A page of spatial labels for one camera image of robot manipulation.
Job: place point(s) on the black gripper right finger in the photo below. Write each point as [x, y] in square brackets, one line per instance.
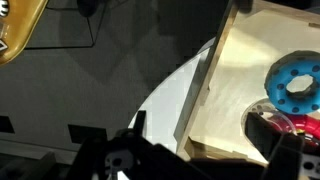
[283, 151]

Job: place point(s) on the wooden slatted tray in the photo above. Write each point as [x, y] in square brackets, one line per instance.
[253, 35]

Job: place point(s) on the yellow curved object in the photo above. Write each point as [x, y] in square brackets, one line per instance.
[18, 19]

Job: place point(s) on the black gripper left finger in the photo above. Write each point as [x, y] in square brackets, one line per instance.
[105, 158]

